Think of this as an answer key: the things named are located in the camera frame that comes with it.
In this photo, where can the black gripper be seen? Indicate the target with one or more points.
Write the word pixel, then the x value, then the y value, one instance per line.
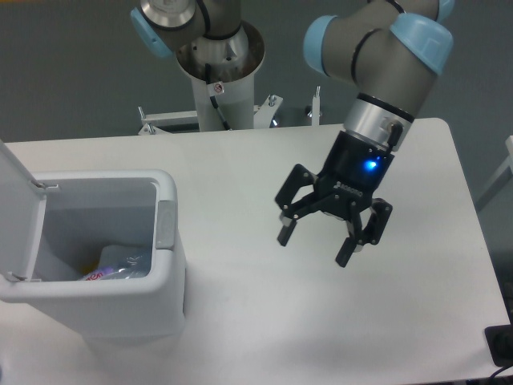
pixel 344 187

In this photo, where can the white plastic wrapper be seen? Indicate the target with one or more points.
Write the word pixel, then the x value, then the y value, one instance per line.
pixel 112 255

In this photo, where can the clear plastic water bottle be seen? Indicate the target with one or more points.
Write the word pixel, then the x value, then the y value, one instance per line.
pixel 137 266

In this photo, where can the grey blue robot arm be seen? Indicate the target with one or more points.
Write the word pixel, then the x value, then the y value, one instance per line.
pixel 393 51

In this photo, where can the white trash can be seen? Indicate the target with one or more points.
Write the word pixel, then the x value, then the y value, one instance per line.
pixel 96 209

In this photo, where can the yellow trash item in bin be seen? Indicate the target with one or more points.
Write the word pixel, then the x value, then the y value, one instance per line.
pixel 89 267

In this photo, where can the white trash can lid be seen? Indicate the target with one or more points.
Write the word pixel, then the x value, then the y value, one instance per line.
pixel 25 254

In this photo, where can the black device at table edge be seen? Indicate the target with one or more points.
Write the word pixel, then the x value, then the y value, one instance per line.
pixel 499 340

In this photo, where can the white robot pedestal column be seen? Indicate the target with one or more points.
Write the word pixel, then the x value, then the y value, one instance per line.
pixel 222 76

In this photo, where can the white frame at right edge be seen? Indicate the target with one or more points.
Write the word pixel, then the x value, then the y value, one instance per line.
pixel 498 180

